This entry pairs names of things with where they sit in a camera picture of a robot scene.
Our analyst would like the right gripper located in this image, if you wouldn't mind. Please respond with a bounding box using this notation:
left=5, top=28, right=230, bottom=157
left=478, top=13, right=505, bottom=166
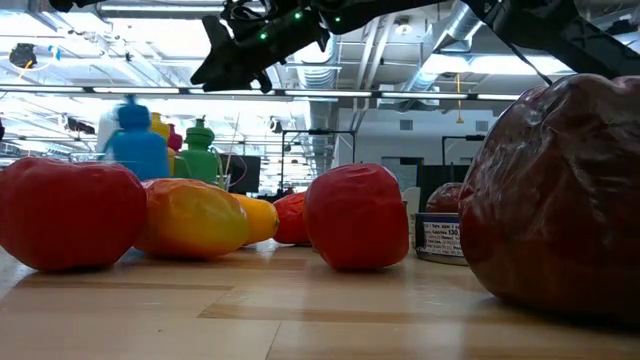
left=189, top=7, right=332, bottom=95

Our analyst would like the yellow squeeze bottle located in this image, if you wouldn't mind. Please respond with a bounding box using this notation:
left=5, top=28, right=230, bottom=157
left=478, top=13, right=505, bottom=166
left=148, top=111, right=178, bottom=178

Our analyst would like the pink squeeze bottle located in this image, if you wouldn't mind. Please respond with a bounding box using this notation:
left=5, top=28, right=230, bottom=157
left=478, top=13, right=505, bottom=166
left=166, top=123, right=185, bottom=153

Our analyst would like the green squeeze bottle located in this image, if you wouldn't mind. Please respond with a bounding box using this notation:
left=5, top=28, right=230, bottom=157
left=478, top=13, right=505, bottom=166
left=173, top=116, right=222, bottom=185

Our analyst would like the blue squeeze bottle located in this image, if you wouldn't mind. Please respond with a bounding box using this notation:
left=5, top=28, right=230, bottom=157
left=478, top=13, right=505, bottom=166
left=103, top=96, right=171, bottom=182

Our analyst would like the red-orange toy mango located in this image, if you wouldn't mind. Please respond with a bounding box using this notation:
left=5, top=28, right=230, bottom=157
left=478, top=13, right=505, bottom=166
left=272, top=191, right=312, bottom=246

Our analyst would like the red toy fruit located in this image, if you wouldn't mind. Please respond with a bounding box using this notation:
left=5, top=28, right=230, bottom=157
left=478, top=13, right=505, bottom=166
left=0, top=157, right=148, bottom=272
left=303, top=162, right=411, bottom=273

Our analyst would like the dark red toy apple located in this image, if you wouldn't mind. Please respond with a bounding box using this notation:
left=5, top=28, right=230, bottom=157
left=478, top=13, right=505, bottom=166
left=425, top=181, right=465, bottom=215

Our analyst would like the silver tin can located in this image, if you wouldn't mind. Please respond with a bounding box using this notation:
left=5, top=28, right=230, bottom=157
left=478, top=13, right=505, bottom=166
left=414, top=212, right=470, bottom=267

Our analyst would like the dark red toy pomegranate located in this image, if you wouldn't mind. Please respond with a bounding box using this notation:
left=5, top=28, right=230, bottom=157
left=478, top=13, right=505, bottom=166
left=458, top=73, right=640, bottom=329

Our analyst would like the long ceiling light strip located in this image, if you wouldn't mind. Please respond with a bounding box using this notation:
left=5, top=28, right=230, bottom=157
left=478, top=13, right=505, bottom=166
left=0, top=85, right=524, bottom=103

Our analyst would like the dark computer monitor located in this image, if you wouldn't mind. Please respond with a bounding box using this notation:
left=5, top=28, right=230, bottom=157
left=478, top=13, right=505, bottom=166
left=219, top=153, right=263, bottom=195

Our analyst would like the white pillar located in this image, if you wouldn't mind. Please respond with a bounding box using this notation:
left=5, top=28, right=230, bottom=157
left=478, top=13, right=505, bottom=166
left=96, top=106, right=121, bottom=154

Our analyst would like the red and yellow toy mango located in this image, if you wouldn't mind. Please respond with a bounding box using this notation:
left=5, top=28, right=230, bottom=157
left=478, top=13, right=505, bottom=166
left=133, top=178, right=250, bottom=261

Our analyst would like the yellow-orange toy mango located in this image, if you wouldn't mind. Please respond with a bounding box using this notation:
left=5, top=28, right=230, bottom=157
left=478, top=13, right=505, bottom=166
left=230, top=193, right=281, bottom=247

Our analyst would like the silver ventilation duct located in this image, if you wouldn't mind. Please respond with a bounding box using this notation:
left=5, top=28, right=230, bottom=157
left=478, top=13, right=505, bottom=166
left=399, top=0, right=489, bottom=96
left=297, top=37, right=342, bottom=167

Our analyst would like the black stand frame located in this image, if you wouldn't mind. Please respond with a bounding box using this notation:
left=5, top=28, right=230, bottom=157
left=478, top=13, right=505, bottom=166
left=441, top=134, right=487, bottom=169
left=281, top=129, right=357, bottom=192

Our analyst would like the black ceiling device yellow cable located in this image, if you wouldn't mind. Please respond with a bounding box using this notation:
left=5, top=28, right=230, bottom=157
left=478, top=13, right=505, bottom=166
left=8, top=42, right=39, bottom=70

